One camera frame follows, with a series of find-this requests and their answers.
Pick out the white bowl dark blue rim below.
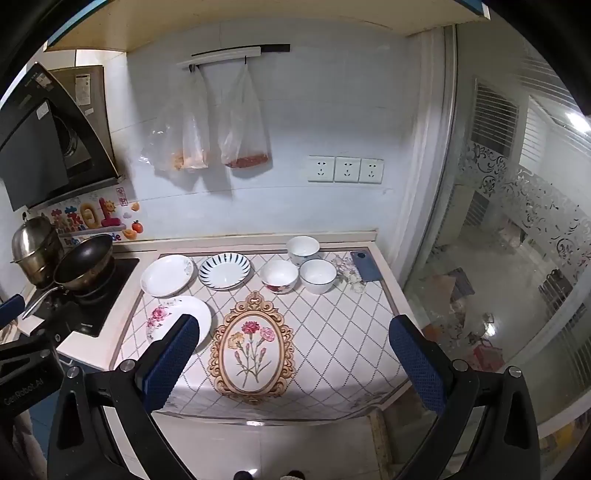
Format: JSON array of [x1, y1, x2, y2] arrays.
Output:
[[300, 258, 338, 295]]

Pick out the white plate pink flower print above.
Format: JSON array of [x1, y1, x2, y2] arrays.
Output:
[[146, 295, 212, 354]]

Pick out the plastic bag red contents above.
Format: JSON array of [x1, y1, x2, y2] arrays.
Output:
[[217, 62, 271, 170]]

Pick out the plastic bag orange contents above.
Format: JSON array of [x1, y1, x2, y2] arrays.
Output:
[[141, 67, 212, 172]]

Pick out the steel lidded pot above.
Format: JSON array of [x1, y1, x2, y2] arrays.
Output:
[[10, 213, 65, 287]]

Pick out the white diamond pattern table cloth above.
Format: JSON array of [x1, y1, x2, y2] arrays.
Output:
[[111, 251, 411, 421]]

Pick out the white plate grey floral rim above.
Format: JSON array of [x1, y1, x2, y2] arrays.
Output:
[[140, 254, 195, 298]]

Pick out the colourful wall stickers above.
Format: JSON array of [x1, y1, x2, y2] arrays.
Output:
[[41, 194, 144, 241]]

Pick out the white plate blue striped rim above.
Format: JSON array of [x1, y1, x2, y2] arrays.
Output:
[[198, 253, 252, 291]]

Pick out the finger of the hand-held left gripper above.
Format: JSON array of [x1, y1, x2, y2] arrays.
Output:
[[0, 294, 26, 329]]

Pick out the crumpled clear plastic wrapper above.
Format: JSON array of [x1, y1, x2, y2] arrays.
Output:
[[332, 255, 365, 292]]

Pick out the black frying pan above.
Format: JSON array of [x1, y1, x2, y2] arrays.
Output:
[[22, 234, 115, 319]]

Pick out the beige overhead cabinet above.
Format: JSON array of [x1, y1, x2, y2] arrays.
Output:
[[46, 0, 491, 54]]

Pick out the white wall socket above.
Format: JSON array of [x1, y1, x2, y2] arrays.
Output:
[[308, 156, 335, 183], [335, 157, 362, 184], [359, 158, 385, 184]]

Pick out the white bowl blue red print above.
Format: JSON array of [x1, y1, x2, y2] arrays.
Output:
[[286, 236, 321, 266]]

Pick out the black range hood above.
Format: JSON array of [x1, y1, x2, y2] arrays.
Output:
[[0, 62, 125, 213]]

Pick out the black induction cooktop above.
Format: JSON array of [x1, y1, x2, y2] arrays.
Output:
[[32, 257, 140, 337]]

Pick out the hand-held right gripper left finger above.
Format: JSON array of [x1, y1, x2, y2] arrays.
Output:
[[47, 314, 200, 480]]

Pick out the white bowl red flower print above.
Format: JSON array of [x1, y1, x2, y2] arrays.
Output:
[[260, 260, 299, 294]]

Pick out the blue smartphone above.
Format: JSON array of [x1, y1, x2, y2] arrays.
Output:
[[350, 250, 384, 282]]

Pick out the patterned glass sliding door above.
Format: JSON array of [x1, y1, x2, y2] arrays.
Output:
[[402, 23, 591, 416]]

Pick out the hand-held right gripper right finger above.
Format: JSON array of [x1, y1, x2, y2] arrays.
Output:
[[389, 315, 541, 480]]

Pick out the wall hook rail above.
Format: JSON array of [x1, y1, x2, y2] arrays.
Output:
[[177, 44, 291, 72]]

